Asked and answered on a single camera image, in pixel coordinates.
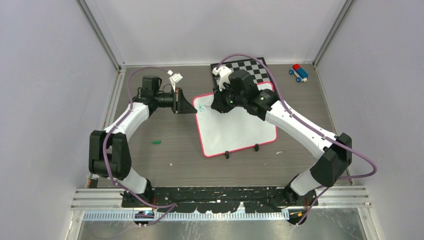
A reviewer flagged toy brick car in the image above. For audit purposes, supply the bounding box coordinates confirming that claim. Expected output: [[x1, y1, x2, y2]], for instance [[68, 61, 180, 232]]
[[289, 64, 309, 83]]

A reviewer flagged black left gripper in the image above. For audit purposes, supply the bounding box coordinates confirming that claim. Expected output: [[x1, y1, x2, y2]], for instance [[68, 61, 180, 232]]
[[154, 88, 198, 115]]

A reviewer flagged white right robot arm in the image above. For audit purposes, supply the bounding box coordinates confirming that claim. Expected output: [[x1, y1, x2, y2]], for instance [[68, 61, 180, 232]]
[[211, 66, 352, 205]]

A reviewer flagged black and white chessboard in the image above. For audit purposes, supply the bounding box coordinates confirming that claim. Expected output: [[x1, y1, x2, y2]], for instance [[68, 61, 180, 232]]
[[210, 57, 272, 87]]

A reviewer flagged slotted cable duct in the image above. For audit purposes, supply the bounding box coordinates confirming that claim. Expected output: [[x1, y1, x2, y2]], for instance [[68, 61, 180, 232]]
[[82, 209, 290, 222]]

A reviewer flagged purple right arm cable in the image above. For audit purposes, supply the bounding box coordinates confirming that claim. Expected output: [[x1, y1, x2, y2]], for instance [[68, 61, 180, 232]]
[[215, 53, 378, 229]]

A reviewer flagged red-framed whiteboard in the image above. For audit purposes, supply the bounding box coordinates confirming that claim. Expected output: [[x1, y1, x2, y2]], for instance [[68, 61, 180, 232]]
[[192, 93, 278, 158]]

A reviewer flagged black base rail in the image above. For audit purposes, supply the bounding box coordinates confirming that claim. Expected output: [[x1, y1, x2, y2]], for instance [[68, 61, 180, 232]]
[[142, 186, 317, 214]]

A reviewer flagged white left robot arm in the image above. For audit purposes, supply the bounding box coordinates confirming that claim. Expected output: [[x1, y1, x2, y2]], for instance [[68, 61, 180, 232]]
[[88, 76, 197, 207]]

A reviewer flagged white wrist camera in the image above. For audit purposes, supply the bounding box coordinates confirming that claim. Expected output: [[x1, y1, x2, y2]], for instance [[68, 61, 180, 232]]
[[212, 65, 233, 92], [167, 70, 183, 92]]

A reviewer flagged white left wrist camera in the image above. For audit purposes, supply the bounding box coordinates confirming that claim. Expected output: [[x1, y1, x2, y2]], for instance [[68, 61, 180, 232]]
[[167, 70, 183, 92]]

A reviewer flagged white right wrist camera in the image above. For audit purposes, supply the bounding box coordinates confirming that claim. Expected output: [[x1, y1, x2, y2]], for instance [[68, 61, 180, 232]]
[[212, 65, 233, 92]]

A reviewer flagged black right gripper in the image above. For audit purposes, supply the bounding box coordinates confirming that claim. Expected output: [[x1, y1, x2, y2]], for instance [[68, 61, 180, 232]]
[[211, 81, 246, 114]]

